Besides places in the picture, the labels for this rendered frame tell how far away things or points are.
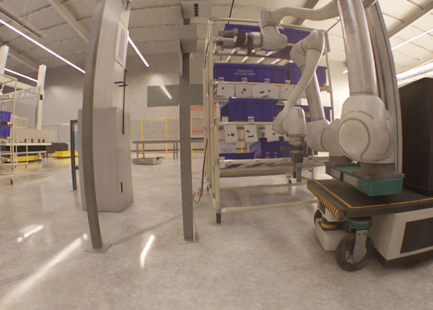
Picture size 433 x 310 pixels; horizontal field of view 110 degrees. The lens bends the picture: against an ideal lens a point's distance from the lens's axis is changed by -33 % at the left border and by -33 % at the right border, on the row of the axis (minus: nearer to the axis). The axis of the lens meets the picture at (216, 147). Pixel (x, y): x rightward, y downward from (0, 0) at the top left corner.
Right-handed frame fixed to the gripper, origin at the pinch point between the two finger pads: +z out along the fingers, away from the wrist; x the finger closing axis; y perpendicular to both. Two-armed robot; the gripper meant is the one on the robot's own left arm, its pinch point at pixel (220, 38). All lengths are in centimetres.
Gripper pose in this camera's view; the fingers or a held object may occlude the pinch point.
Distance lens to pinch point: 128.9
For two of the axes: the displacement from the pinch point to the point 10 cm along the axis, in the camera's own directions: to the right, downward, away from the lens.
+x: 0.6, 0.2, -10.0
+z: -10.0, 0.2, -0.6
